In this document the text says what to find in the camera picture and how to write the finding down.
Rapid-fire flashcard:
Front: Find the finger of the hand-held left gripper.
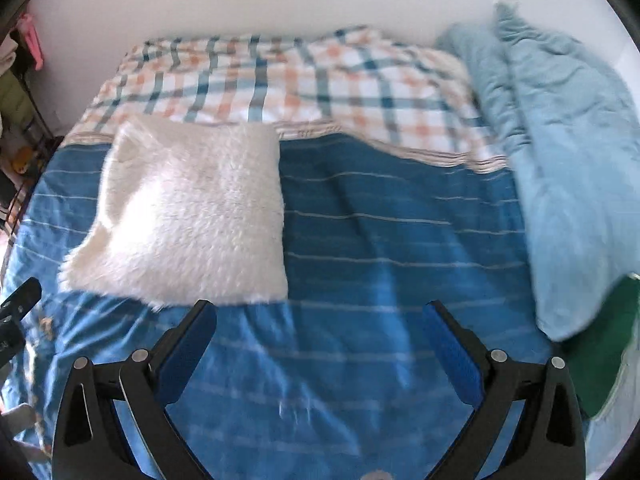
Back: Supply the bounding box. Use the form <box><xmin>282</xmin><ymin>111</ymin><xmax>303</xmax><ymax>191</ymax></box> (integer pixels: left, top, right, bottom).
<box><xmin>0</xmin><ymin>277</ymin><xmax>43</xmax><ymax>321</ymax></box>

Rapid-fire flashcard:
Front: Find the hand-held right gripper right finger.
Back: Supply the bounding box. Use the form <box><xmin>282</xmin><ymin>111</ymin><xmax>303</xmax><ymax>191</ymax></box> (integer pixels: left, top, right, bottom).
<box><xmin>422</xmin><ymin>301</ymin><xmax>587</xmax><ymax>480</ymax></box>

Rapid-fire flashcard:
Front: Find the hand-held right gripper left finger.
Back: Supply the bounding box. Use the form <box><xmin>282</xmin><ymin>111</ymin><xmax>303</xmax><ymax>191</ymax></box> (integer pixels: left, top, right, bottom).
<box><xmin>51</xmin><ymin>300</ymin><xmax>218</xmax><ymax>480</ymax></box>

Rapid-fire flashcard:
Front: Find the white fluffy pillow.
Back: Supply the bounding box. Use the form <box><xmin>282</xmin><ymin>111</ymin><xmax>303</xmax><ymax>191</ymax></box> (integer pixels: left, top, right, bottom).
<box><xmin>59</xmin><ymin>115</ymin><xmax>290</xmax><ymax>311</ymax></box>

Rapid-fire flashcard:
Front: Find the blue striped bedsheet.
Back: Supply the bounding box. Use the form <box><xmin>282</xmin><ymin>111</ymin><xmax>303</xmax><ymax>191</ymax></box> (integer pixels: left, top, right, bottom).
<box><xmin>0</xmin><ymin>130</ymin><xmax>556</xmax><ymax>480</ymax></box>

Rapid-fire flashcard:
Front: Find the green cloth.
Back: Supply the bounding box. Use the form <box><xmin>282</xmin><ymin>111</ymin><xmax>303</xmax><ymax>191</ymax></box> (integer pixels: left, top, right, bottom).
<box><xmin>562</xmin><ymin>275</ymin><xmax>640</xmax><ymax>418</ymax></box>

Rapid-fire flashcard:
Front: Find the cluttered storage rack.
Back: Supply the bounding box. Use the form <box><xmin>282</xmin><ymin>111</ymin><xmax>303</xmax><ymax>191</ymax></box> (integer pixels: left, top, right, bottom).
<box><xmin>0</xmin><ymin>25</ymin><xmax>66</xmax><ymax>231</ymax></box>

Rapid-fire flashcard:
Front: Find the light blue blanket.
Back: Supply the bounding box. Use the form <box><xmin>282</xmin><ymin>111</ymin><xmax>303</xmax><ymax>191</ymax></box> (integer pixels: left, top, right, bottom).
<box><xmin>435</xmin><ymin>2</ymin><xmax>640</xmax><ymax>343</ymax></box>

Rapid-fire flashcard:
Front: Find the pink hanger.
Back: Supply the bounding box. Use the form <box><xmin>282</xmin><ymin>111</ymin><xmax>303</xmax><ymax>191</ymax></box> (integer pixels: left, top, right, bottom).
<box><xmin>17</xmin><ymin>12</ymin><xmax>46</xmax><ymax>71</ymax></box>

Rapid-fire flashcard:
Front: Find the plaid bed cover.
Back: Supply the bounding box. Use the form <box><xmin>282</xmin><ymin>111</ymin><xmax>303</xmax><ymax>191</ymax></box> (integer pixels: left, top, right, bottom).
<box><xmin>65</xmin><ymin>25</ymin><xmax>508</xmax><ymax>173</ymax></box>

